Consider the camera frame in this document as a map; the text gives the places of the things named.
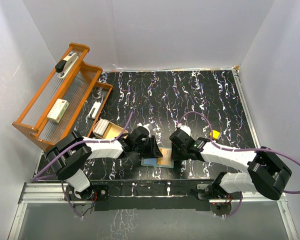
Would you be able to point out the black and white stapler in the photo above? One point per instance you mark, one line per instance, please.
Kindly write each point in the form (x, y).
(64, 66)

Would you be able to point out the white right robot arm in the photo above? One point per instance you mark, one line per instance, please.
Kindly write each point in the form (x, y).
(258, 171)

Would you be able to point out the white small clip object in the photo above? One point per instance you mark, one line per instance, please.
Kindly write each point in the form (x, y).
(94, 110)

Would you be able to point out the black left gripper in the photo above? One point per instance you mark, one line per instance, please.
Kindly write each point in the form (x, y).
(155, 152)

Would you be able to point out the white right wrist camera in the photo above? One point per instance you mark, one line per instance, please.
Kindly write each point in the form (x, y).
(184, 128)

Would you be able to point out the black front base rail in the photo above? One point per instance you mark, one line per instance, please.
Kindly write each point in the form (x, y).
(107, 195)

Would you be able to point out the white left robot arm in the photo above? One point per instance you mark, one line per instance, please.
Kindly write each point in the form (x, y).
(68, 156)

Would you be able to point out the mint green card holder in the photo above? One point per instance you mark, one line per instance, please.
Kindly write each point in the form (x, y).
(152, 162)

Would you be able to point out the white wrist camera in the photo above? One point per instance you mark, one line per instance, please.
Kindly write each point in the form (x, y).
(146, 126)
(184, 128)

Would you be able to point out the orange wooden shelf rack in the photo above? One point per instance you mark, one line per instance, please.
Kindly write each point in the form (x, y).
(72, 89)

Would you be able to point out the yellow eraser block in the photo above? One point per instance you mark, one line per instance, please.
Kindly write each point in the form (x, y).
(215, 135)

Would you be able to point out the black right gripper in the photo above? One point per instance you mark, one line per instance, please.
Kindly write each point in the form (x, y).
(175, 155)

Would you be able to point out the white small cardboard box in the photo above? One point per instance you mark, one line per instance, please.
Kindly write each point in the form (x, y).
(58, 110)

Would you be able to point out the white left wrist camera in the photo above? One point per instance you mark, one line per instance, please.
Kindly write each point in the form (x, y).
(146, 126)

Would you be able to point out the tan oval wooden tray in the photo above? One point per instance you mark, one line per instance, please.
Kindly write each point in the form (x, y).
(111, 133)

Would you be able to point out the white card stack in tray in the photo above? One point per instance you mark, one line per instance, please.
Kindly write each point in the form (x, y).
(101, 127)

